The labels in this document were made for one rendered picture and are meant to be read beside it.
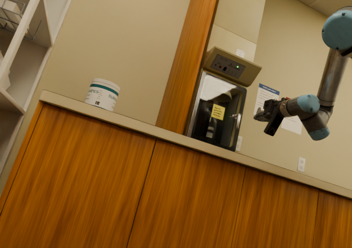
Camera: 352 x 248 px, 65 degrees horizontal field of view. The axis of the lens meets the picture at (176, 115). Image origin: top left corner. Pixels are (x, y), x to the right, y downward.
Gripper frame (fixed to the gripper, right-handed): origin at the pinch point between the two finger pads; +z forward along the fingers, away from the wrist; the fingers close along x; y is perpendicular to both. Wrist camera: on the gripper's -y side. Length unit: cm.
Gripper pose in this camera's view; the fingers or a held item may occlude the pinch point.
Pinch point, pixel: (256, 119)
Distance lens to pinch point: 144.9
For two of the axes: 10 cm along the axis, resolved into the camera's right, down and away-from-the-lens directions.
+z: -3.4, 1.5, 9.3
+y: 2.5, -9.4, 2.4
